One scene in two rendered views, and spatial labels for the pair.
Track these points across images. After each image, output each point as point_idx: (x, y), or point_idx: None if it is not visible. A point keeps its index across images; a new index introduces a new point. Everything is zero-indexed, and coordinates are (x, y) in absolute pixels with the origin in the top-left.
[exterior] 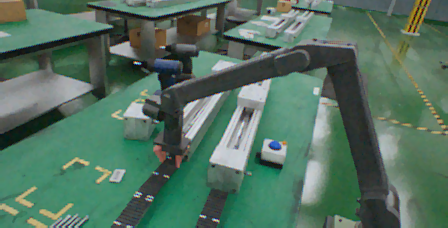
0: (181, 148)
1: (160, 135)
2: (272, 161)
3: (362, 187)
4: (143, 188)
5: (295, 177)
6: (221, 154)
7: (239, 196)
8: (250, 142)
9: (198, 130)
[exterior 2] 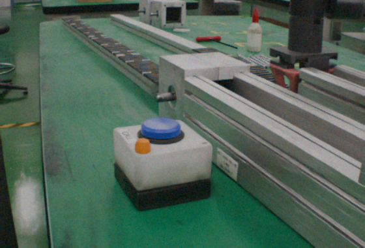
0: (274, 47)
1: (326, 49)
2: None
3: None
4: (259, 68)
5: (70, 175)
6: (219, 59)
7: (154, 117)
8: (212, 92)
9: (333, 87)
